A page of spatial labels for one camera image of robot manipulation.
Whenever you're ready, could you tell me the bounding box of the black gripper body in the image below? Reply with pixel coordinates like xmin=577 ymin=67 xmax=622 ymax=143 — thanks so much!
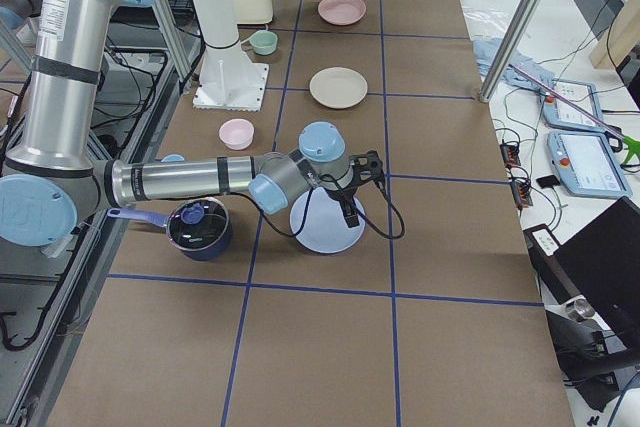
xmin=329 ymin=182 xmax=356 ymax=208

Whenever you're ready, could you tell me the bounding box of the pink plate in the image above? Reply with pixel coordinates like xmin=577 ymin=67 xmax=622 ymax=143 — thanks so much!
xmin=317 ymin=0 xmax=367 ymax=26

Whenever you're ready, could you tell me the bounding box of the blue plate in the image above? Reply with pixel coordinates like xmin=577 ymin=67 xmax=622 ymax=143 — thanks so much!
xmin=296 ymin=188 xmax=365 ymax=254

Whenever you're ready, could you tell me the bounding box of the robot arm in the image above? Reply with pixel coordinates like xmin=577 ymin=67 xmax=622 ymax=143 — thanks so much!
xmin=1 ymin=0 xmax=357 ymax=247

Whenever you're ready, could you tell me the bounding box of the green cup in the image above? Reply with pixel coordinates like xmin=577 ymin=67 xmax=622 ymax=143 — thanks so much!
xmin=242 ymin=30 xmax=278 ymax=56

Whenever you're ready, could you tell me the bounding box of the cream plate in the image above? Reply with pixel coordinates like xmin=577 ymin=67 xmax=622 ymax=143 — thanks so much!
xmin=309 ymin=67 xmax=368 ymax=109

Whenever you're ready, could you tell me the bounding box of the pink bowl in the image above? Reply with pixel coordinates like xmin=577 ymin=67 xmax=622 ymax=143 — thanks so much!
xmin=218 ymin=118 xmax=255 ymax=150

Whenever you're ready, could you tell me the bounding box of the dark blue pot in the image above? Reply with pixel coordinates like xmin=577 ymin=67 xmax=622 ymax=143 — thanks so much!
xmin=107 ymin=197 xmax=233 ymax=261

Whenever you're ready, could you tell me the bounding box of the glass pot lid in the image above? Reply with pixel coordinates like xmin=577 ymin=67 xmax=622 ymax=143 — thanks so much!
xmin=166 ymin=198 xmax=231 ymax=252

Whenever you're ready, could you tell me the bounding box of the blue cloth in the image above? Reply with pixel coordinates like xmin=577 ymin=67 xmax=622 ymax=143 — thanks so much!
xmin=472 ymin=37 xmax=554 ymax=91

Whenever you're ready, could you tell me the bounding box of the light blue cup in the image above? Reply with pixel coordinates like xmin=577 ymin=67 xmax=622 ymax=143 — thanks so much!
xmin=160 ymin=154 xmax=185 ymax=163

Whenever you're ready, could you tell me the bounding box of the black box with label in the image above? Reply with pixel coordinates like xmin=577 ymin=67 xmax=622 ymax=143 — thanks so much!
xmin=523 ymin=224 xmax=580 ymax=303

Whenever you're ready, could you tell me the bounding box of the lower teach pendant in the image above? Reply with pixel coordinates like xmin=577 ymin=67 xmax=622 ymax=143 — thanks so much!
xmin=547 ymin=130 xmax=633 ymax=199

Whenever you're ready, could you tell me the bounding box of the teach pendant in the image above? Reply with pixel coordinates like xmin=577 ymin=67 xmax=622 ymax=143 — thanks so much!
xmin=537 ymin=77 xmax=605 ymax=130
xmin=547 ymin=130 xmax=633 ymax=199

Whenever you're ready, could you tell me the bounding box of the metal cup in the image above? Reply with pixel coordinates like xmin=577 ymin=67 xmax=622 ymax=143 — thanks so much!
xmin=564 ymin=298 xmax=595 ymax=323

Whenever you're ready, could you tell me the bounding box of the black laptop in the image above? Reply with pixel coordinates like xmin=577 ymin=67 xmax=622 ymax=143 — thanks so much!
xmin=555 ymin=197 xmax=639 ymax=348

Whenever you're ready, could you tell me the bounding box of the upper teach pendant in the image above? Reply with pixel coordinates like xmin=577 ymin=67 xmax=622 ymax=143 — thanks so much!
xmin=537 ymin=77 xmax=605 ymax=130

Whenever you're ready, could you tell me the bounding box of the green grabber stick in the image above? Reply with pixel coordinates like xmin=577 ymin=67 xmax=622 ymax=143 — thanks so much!
xmin=508 ymin=63 xmax=640 ymax=163

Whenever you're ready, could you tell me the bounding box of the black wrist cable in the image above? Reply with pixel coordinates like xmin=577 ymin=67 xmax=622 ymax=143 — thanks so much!
xmin=249 ymin=174 xmax=405 ymax=240

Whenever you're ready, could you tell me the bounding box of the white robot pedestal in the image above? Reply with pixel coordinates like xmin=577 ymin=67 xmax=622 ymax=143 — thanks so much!
xmin=192 ymin=0 xmax=269 ymax=111

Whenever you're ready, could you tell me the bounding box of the aluminium frame post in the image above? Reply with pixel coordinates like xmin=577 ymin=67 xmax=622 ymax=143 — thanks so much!
xmin=478 ymin=0 xmax=541 ymax=103

